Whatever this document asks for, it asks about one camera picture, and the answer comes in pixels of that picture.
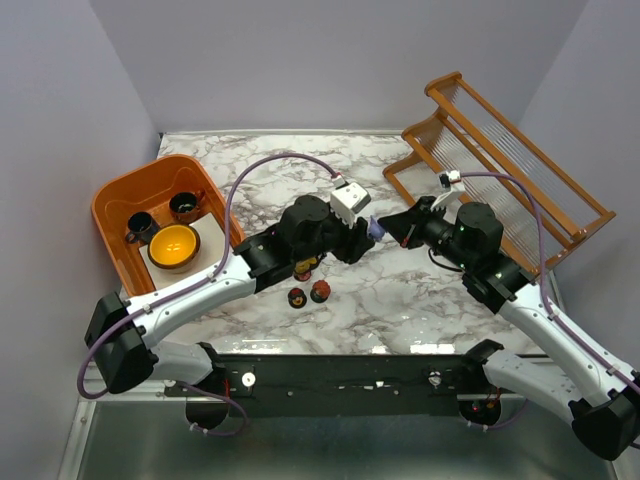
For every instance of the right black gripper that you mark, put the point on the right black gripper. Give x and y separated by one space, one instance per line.
422 220

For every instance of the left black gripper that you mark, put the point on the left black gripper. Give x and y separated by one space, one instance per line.
351 240

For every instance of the purple small figurine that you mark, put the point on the purple small figurine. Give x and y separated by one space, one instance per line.
375 231

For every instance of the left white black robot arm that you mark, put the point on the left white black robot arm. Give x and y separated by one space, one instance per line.
127 340

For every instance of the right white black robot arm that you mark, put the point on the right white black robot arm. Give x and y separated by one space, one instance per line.
598 395

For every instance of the wooden tiered shelf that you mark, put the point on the wooden tiered shelf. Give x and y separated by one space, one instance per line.
546 214

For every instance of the red hair figurine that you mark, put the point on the red hair figurine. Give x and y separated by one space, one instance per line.
320 291

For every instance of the yellow helmet figurine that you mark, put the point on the yellow helmet figurine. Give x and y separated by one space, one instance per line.
309 263

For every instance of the olive hat figurine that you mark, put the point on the olive hat figurine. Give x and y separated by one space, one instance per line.
302 272

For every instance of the black round base figurine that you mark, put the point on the black round base figurine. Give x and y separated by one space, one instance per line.
296 298

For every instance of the white paper sheet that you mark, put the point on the white paper sheet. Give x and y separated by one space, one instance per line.
211 251

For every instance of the brown mug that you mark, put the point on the brown mug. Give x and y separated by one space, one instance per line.
184 206

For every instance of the yellow bowl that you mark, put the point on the yellow bowl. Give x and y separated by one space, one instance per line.
174 247

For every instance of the black mug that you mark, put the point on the black mug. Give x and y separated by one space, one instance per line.
142 227

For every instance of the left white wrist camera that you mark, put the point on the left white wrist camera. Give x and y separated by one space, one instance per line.
347 200

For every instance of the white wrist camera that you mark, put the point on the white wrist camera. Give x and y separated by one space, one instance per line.
347 200
453 187

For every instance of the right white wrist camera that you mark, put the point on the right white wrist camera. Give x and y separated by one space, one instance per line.
453 187

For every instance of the black metal base frame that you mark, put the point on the black metal base frame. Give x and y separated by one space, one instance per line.
269 386

